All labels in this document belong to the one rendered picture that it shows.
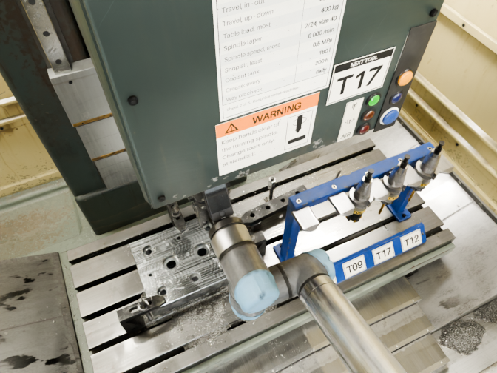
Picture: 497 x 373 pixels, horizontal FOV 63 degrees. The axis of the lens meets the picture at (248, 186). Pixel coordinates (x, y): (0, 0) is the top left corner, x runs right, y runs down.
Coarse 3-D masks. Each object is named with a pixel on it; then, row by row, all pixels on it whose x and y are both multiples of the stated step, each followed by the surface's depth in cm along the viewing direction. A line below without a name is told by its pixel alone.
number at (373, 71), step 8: (376, 64) 57; (384, 64) 57; (360, 72) 56; (368, 72) 57; (376, 72) 58; (360, 80) 58; (368, 80) 58; (376, 80) 59; (352, 88) 58; (360, 88) 59
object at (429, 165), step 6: (432, 150) 108; (426, 156) 110; (432, 156) 108; (438, 156) 107; (426, 162) 110; (432, 162) 109; (438, 162) 109; (420, 168) 112; (426, 168) 111; (432, 168) 110
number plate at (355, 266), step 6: (354, 258) 126; (360, 258) 126; (342, 264) 125; (348, 264) 125; (354, 264) 126; (360, 264) 127; (348, 270) 126; (354, 270) 126; (360, 270) 127; (348, 276) 126
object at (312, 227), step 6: (294, 210) 105; (300, 210) 105; (306, 210) 105; (294, 216) 104; (300, 216) 104; (306, 216) 104; (312, 216) 104; (300, 222) 103; (306, 222) 103; (312, 222) 103; (318, 222) 103; (300, 228) 103; (306, 228) 102; (312, 228) 102
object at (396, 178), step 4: (396, 168) 105; (400, 168) 104; (404, 168) 104; (392, 172) 107; (396, 172) 106; (400, 172) 105; (404, 172) 105; (388, 176) 110; (392, 176) 107; (396, 176) 106; (400, 176) 106; (404, 176) 106; (388, 180) 109; (392, 180) 108; (396, 180) 107; (400, 180) 107; (404, 180) 108; (392, 184) 109; (396, 184) 108; (400, 184) 108
